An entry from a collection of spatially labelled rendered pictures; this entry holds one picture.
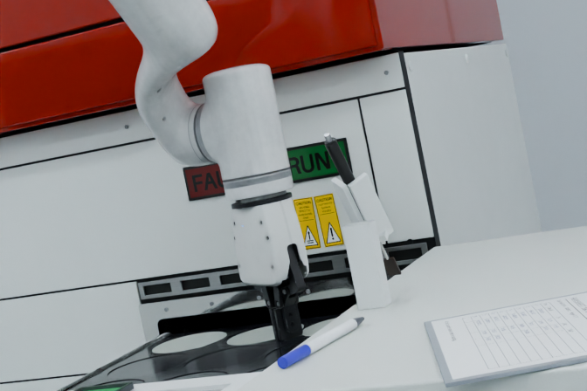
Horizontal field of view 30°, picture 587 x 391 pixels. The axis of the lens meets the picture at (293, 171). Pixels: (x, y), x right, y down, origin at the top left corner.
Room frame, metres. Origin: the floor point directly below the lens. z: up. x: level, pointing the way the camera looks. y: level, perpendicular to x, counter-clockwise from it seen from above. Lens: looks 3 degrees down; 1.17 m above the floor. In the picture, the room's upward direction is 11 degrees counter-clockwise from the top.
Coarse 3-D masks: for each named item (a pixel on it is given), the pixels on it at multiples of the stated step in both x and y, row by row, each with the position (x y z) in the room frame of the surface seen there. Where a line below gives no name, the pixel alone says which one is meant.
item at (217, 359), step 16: (304, 320) 1.42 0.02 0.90; (320, 320) 1.40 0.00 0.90; (176, 336) 1.49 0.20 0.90; (304, 336) 1.32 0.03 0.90; (144, 352) 1.42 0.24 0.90; (176, 352) 1.38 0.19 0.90; (192, 352) 1.36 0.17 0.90; (208, 352) 1.34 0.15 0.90; (224, 352) 1.33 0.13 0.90; (240, 352) 1.31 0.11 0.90; (256, 352) 1.29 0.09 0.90; (272, 352) 1.27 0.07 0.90; (288, 352) 1.25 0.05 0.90; (112, 368) 1.36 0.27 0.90; (128, 368) 1.34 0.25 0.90; (144, 368) 1.32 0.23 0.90; (160, 368) 1.30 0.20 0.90; (176, 368) 1.28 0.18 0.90; (192, 368) 1.27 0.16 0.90; (208, 368) 1.25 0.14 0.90; (224, 368) 1.23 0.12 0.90; (240, 368) 1.21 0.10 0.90; (256, 368) 1.20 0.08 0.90; (80, 384) 1.30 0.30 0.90; (96, 384) 1.28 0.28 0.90
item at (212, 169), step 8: (200, 168) 1.52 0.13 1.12; (208, 168) 1.52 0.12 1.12; (216, 168) 1.51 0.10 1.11; (192, 176) 1.53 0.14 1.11; (200, 176) 1.52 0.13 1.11; (208, 176) 1.52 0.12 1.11; (216, 176) 1.51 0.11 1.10; (192, 184) 1.53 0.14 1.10; (200, 184) 1.52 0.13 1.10; (208, 184) 1.52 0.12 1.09; (216, 184) 1.52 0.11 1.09; (192, 192) 1.53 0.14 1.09; (200, 192) 1.53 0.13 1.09; (208, 192) 1.52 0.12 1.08; (216, 192) 1.52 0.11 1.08
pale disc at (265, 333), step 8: (264, 328) 1.42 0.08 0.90; (272, 328) 1.41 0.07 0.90; (240, 336) 1.40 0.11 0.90; (248, 336) 1.39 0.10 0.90; (256, 336) 1.38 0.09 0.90; (264, 336) 1.37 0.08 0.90; (272, 336) 1.35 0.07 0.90; (232, 344) 1.36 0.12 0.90; (240, 344) 1.35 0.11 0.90; (248, 344) 1.34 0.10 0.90
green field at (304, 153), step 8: (288, 152) 1.47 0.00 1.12; (296, 152) 1.46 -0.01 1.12; (304, 152) 1.46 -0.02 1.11; (312, 152) 1.46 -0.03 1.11; (320, 152) 1.45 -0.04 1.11; (344, 152) 1.44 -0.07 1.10; (296, 160) 1.47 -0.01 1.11; (304, 160) 1.46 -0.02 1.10; (312, 160) 1.46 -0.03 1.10; (320, 160) 1.45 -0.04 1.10; (328, 160) 1.45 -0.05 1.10; (296, 168) 1.47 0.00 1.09; (304, 168) 1.46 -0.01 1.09; (312, 168) 1.46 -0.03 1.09; (320, 168) 1.45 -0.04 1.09; (328, 168) 1.45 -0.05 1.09; (296, 176) 1.47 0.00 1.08; (304, 176) 1.46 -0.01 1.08; (312, 176) 1.46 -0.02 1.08
